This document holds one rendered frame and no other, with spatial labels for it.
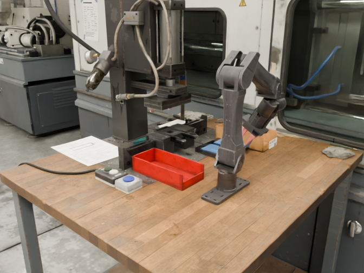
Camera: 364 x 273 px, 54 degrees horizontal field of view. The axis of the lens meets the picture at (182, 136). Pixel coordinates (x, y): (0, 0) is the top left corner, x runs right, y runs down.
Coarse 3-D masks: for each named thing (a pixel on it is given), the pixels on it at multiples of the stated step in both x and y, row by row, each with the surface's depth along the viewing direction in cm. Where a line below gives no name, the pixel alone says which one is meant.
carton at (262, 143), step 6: (216, 126) 164; (222, 126) 168; (216, 132) 165; (222, 132) 163; (246, 132) 168; (270, 132) 159; (276, 132) 158; (246, 138) 155; (258, 138) 151; (264, 138) 162; (270, 138) 160; (276, 138) 159; (252, 144) 154; (258, 144) 152; (264, 144) 159; (270, 144) 155; (276, 144) 160; (258, 150) 152; (264, 150) 152
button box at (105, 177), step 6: (24, 162) 141; (42, 168) 134; (102, 168) 129; (114, 168) 129; (96, 174) 127; (102, 174) 124; (108, 174) 124; (114, 174) 124; (120, 174) 124; (126, 174) 125; (102, 180) 125; (108, 180) 123; (114, 180) 121; (114, 186) 122
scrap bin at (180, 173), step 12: (132, 156) 132; (144, 156) 137; (156, 156) 141; (168, 156) 136; (180, 156) 132; (144, 168) 129; (156, 168) 125; (168, 168) 135; (180, 168) 133; (192, 168) 129; (168, 180) 122; (180, 180) 118; (192, 180) 122
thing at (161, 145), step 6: (192, 132) 156; (150, 138) 147; (186, 138) 154; (156, 144) 146; (162, 144) 143; (168, 144) 146; (174, 144) 158; (186, 144) 155; (192, 144) 158; (168, 150) 146
